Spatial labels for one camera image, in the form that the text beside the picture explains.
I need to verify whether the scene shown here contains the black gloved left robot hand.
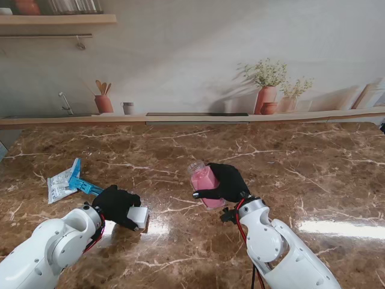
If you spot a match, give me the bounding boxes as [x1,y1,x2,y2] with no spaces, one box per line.
[91,185,142,231]

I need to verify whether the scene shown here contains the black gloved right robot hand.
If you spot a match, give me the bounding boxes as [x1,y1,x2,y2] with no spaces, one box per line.
[192,162,250,203]

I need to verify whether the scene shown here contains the white square bottle cap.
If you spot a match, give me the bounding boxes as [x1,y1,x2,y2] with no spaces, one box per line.
[126,206,150,234]

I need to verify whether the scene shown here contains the clear bottle with pink seasoning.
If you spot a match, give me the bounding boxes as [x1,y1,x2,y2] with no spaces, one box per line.
[187,160,228,210]

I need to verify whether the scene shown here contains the blue plastic bag clip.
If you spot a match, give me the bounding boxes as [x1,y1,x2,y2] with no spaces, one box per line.
[68,176,105,196]

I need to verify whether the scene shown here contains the white blue printed salt bag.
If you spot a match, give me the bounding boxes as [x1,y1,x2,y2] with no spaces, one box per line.
[47,158,82,205]

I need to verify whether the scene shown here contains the printed kitchen backdrop banner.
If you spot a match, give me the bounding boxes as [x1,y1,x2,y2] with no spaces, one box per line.
[0,0,385,131]

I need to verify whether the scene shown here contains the red black left arm cables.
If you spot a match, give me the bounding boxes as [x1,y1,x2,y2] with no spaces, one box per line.
[82,213,106,254]

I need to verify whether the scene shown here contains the red black arm cables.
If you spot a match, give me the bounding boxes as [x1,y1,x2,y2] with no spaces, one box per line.
[236,198,266,289]
[82,213,106,254]

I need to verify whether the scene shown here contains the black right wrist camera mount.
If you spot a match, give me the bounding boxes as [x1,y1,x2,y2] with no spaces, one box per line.
[219,207,240,224]

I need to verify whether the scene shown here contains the red black right arm cables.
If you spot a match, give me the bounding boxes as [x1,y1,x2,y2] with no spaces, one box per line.
[236,198,266,289]

